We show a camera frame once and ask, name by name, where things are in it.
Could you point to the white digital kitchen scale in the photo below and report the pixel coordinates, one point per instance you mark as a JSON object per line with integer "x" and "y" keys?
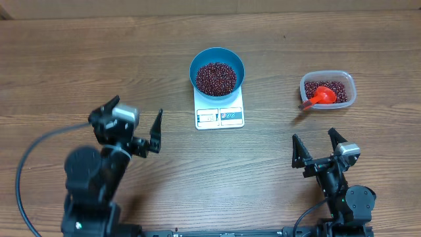
{"x": 212, "y": 113}

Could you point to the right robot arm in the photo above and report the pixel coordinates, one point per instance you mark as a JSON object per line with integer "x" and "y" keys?
{"x": 350, "y": 206}

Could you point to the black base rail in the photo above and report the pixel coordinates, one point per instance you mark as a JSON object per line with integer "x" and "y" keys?
{"x": 287, "y": 231}

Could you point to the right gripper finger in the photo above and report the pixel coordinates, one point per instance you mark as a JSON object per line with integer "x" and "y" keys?
{"x": 301, "y": 155}
{"x": 336, "y": 139}

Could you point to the blue bowl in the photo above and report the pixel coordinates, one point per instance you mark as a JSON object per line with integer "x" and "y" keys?
{"x": 221, "y": 55}

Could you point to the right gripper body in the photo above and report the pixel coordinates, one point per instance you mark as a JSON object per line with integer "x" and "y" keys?
{"x": 315, "y": 166}

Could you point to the red beans in bowl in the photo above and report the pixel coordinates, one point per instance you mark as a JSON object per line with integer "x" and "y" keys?
{"x": 216, "y": 79}

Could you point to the clear plastic container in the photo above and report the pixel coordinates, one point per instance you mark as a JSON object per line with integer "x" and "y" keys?
{"x": 332, "y": 75}

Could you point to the red measuring scoop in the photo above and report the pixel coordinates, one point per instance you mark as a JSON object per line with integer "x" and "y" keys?
{"x": 322, "y": 95}

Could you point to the red adzuki beans in container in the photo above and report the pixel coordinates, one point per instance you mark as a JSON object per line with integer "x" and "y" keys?
{"x": 336, "y": 86}

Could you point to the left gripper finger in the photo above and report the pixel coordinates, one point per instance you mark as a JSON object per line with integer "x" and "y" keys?
{"x": 109, "y": 106}
{"x": 155, "y": 134}

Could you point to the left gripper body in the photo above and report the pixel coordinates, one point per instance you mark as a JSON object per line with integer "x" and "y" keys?
{"x": 139, "y": 149}

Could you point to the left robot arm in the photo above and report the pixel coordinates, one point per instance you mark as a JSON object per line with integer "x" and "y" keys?
{"x": 93, "y": 176}

